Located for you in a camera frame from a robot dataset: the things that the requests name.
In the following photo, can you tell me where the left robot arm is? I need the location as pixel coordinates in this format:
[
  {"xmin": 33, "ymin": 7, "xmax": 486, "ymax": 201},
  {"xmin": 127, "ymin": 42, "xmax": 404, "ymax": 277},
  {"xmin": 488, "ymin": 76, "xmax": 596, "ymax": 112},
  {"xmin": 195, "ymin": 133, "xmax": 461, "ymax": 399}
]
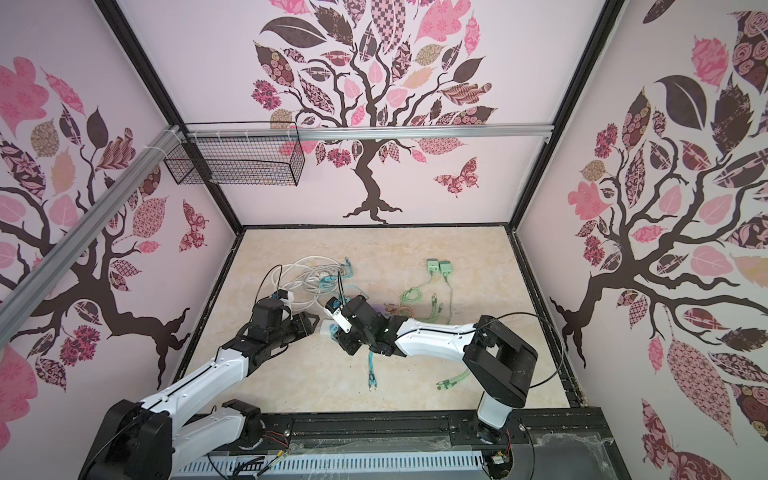
[{"xmin": 78, "ymin": 298, "xmax": 320, "ymax": 479}]

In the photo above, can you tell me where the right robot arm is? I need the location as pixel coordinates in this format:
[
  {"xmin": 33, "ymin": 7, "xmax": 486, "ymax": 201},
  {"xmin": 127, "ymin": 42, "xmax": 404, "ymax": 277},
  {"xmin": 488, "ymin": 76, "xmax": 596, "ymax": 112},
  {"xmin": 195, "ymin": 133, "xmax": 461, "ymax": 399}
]
[{"xmin": 325, "ymin": 295, "xmax": 538, "ymax": 432}]

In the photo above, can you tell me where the green charger plug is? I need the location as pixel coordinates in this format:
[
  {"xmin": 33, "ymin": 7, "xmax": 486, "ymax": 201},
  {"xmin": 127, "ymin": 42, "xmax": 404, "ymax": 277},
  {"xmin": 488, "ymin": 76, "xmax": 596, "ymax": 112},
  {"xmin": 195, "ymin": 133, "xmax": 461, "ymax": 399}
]
[
  {"xmin": 426, "ymin": 259, "xmax": 440, "ymax": 275},
  {"xmin": 438, "ymin": 261, "xmax": 453, "ymax": 278}
]

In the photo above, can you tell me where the white blue power strip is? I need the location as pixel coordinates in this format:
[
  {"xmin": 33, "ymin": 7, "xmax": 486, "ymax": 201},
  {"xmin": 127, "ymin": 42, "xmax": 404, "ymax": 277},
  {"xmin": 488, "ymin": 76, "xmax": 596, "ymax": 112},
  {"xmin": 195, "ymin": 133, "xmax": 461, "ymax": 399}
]
[{"xmin": 320, "ymin": 320, "xmax": 338, "ymax": 338}]

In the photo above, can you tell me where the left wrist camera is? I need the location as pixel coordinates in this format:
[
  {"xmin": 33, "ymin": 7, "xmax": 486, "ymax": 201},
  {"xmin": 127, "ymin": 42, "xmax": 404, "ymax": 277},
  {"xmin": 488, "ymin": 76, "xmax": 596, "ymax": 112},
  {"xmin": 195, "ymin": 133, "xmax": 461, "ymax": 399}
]
[{"xmin": 270, "ymin": 289, "xmax": 295, "ymax": 310}]

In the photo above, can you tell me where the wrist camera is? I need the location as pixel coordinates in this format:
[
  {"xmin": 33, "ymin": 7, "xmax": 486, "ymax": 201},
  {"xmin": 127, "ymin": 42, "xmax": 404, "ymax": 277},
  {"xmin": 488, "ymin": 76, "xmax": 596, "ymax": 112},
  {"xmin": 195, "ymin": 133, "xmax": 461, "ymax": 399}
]
[
  {"xmin": 270, "ymin": 289, "xmax": 295, "ymax": 310},
  {"xmin": 324, "ymin": 297, "xmax": 352, "ymax": 333}
]

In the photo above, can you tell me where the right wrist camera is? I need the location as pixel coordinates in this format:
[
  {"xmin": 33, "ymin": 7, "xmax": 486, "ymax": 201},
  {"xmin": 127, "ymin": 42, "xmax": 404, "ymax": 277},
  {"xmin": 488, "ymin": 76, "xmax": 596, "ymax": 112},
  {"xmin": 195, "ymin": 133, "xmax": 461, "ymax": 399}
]
[{"xmin": 324, "ymin": 297, "xmax": 352, "ymax": 333}]

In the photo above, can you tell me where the white power strip cable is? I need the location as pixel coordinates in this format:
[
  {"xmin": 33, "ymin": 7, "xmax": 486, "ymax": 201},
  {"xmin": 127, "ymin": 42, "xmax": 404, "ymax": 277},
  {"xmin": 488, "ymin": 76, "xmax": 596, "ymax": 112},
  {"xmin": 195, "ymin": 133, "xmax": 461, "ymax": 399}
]
[{"xmin": 271, "ymin": 255, "xmax": 350, "ymax": 301}]

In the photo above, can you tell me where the green charger cable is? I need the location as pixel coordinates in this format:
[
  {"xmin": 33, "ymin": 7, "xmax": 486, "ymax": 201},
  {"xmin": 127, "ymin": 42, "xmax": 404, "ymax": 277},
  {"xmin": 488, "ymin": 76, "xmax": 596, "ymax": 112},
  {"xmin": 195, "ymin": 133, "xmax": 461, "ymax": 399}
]
[{"xmin": 399, "ymin": 272, "xmax": 475, "ymax": 391}]

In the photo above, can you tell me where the black wire basket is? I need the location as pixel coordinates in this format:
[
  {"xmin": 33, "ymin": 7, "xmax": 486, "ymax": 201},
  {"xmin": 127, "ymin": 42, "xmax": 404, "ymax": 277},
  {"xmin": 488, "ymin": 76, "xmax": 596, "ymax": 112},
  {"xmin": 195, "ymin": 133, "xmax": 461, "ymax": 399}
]
[{"xmin": 164, "ymin": 120, "xmax": 306, "ymax": 187}]

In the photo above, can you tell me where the white slotted cable duct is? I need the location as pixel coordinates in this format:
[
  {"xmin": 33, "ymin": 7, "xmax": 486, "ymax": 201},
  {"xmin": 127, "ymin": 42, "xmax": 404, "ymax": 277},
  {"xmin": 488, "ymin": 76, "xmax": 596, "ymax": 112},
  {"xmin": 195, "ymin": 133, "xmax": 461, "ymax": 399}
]
[{"xmin": 172, "ymin": 451, "xmax": 486, "ymax": 479}]

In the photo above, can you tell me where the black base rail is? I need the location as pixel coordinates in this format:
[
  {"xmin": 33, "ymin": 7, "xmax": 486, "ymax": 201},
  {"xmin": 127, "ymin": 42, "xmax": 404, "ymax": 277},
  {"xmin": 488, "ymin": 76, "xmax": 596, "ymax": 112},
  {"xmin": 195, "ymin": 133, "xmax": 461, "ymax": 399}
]
[{"xmin": 198, "ymin": 408, "xmax": 629, "ymax": 479}]

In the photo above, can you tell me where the back aluminium rail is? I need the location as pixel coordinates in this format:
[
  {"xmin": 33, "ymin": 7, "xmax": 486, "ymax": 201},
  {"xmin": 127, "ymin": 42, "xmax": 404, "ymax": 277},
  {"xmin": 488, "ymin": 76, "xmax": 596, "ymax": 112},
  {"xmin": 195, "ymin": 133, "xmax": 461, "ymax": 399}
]
[{"xmin": 187, "ymin": 123, "xmax": 554, "ymax": 141}]

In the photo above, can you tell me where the aluminium rail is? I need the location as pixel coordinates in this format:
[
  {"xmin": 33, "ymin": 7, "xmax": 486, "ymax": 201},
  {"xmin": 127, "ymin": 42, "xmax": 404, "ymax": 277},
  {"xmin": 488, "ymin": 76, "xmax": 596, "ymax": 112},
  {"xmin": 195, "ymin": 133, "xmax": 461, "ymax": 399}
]
[
  {"xmin": 1, "ymin": 125, "xmax": 183, "ymax": 345},
  {"xmin": 187, "ymin": 123, "xmax": 554, "ymax": 141}
]

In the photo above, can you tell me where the left aluminium rail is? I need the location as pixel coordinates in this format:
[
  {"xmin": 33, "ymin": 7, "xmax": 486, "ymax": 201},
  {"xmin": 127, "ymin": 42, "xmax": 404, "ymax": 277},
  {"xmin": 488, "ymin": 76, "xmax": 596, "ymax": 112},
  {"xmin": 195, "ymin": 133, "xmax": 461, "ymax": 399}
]
[{"xmin": 1, "ymin": 125, "xmax": 183, "ymax": 345}]

